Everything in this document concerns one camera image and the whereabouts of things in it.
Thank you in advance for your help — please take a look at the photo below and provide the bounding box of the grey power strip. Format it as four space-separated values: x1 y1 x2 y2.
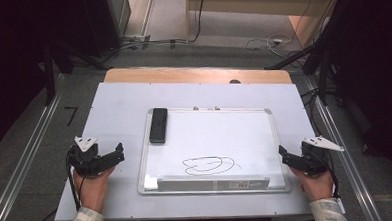
123 33 153 51

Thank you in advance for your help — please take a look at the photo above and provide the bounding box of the light wooden shelf unit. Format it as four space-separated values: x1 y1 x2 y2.
183 0 346 45

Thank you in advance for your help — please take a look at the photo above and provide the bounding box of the person's right hand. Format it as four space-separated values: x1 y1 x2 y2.
290 165 336 203

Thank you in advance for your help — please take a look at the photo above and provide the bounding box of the left hand-held gripper cable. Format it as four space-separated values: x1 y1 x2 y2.
65 152 82 212

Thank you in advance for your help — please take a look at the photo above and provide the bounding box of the right hand-held gripper cable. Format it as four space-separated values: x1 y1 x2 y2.
314 150 341 200

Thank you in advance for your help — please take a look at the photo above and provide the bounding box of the black tripod stand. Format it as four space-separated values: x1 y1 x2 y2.
261 0 343 109

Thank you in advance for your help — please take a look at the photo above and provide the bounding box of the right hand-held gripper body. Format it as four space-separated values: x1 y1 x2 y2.
299 135 347 178

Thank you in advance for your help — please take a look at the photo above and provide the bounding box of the hand-held gripper cable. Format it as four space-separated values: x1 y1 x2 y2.
314 150 341 200
65 152 82 212

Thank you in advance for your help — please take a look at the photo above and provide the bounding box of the black cabinet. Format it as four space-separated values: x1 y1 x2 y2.
80 0 135 58

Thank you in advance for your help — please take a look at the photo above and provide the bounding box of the wooden table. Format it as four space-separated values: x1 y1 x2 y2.
102 59 294 93

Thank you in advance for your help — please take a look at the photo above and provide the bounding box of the black floor cable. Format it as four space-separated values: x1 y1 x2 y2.
105 0 209 55

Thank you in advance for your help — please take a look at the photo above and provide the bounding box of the person's left hand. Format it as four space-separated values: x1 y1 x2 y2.
71 165 118 216

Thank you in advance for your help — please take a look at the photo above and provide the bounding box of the dark curtain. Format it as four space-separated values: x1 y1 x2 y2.
0 0 97 157
322 0 392 193

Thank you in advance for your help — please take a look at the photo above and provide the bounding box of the white coiled cable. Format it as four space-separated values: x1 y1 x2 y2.
244 33 294 53

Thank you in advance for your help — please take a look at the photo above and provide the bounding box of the metal-framed whiteboard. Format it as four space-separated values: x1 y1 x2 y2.
134 101 293 199

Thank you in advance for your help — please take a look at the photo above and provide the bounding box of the large white base board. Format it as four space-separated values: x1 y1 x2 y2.
48 72 321 221

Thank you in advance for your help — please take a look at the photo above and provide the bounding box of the metal floor rail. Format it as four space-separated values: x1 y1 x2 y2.
303 71 385 221
0 73 73 221

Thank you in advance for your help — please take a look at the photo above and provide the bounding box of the black whiteboard eraser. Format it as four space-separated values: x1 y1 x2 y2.
147 107 170 146

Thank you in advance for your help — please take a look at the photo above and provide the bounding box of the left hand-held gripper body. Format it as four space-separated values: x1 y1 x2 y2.
65 135 105 179

